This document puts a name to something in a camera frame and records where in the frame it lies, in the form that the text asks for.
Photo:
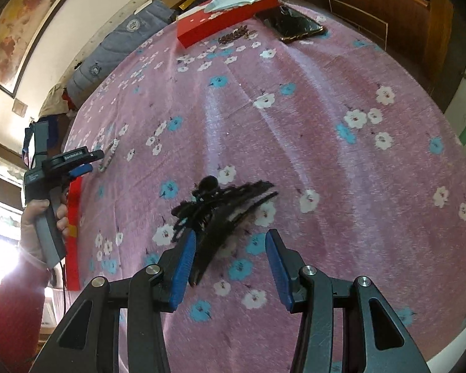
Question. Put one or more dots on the wall switch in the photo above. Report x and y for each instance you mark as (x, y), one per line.
(20, 107)

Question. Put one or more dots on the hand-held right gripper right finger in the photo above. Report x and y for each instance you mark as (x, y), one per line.
(277, 268)

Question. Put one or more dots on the person's left forearm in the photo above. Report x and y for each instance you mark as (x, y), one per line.
(15, 311)

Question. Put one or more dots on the blue cloth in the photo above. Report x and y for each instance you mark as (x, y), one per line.
(40, 136)

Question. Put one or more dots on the blue quilted jacket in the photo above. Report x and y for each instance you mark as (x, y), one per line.
(116, 46)

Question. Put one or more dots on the brown hair clip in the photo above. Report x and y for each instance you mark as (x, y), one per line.
(237, 35)

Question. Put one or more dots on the pink floral blanket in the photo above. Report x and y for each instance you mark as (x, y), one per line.
(314, 155)

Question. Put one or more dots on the red box lid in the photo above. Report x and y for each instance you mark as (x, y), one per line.
(217, 27)

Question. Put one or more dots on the black tablet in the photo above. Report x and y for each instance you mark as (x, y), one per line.
(291, 25)

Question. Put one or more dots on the framed wall painting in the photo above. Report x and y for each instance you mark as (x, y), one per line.
(27, 23)

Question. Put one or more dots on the person's left hand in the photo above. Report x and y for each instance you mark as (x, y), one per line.
(33, 221)

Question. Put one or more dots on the pearl hair clip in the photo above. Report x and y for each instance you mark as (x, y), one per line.
(108, 155)

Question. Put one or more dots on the wooden headboard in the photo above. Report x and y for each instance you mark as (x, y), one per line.
(372, 11)

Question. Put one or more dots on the black hair claw clip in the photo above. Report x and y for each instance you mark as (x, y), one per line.
(217, 217)

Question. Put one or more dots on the red box tray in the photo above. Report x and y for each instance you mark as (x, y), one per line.
(73, 209)

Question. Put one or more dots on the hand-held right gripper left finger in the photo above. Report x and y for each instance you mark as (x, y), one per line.
(182, 272)

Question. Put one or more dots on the wooden framed window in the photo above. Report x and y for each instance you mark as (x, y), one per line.
(0, 186)

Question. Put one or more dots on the beige cloth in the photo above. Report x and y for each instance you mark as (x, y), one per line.
(54, 99)

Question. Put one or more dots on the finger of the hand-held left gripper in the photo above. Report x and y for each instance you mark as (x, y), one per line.
(81, 170)
(95, 155)

